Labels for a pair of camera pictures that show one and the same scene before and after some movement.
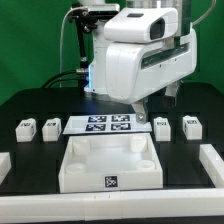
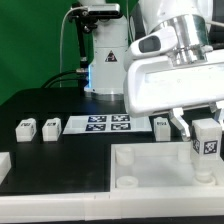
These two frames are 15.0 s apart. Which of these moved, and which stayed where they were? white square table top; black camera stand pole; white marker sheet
Moved: white square table top
Stayed: black camera stand pole; white marker sheet
